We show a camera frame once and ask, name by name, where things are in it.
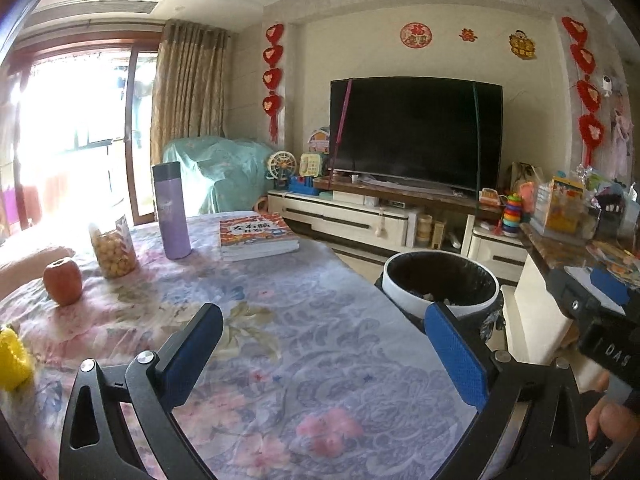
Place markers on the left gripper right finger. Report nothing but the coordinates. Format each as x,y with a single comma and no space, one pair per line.
553,440

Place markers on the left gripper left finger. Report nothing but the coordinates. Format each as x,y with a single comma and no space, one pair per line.
96,442

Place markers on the white round trash bin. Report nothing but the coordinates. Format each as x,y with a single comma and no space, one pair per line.
412,281

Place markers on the right hand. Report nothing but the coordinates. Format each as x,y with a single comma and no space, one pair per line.
613,429

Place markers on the clear jar of snacks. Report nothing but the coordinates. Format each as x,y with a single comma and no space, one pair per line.
114,249

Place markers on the red apple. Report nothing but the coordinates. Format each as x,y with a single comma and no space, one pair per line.
63,281

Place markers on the stack of colourful books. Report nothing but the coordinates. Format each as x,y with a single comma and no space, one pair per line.
258,236

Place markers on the purple thermos bottle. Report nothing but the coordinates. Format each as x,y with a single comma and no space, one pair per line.
170,212

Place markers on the teal covered armchair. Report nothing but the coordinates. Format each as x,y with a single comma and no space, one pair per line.
219,174

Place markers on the yellow toy telephone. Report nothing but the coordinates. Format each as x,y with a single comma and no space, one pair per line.
311,165

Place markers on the black flat television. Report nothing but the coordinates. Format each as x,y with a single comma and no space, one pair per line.
441,130

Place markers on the red hanging knot decoration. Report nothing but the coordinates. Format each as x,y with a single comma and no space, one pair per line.
271,78

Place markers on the beige curtain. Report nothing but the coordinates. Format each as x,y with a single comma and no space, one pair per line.
189,85

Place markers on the rainbow stacking ring toy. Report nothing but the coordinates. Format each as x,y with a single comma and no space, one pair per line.
512,215

